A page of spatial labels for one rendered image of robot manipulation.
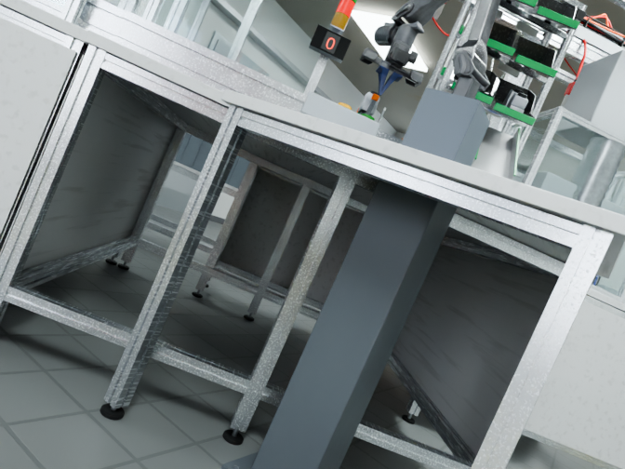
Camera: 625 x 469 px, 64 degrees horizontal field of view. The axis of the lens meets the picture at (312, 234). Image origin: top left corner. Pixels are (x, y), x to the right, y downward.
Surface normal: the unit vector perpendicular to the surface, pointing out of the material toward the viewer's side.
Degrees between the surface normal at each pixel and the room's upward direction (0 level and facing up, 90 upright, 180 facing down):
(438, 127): 90
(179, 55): 90
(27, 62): 90
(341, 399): 90
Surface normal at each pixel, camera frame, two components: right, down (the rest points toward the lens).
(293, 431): -0.47, -0.17
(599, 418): 0.09, 0.08
